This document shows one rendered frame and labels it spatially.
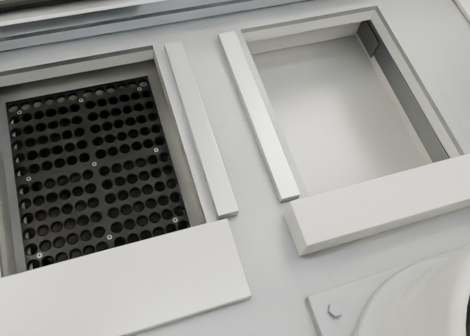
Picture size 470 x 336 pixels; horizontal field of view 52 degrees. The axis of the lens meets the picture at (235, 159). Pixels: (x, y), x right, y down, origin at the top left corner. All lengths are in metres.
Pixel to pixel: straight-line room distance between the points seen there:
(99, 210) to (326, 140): 0.33
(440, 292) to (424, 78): 0.36
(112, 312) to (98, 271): 0.04
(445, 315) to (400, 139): 0.44
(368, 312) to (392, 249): 0.09
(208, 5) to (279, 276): 0.35
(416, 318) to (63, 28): 0.49
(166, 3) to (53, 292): 0.35
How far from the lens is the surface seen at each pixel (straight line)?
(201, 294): 0.47
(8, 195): 0.67
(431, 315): 0.36
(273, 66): 0.76
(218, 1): 0.64
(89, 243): 0.55
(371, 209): 0.50
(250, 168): 0.53
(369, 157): 0.71
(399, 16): 0.72
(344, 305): 0.49
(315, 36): 0.79
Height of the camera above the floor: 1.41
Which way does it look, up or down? 62 degrees down
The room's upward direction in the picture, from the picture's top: 11 degrees clockwise
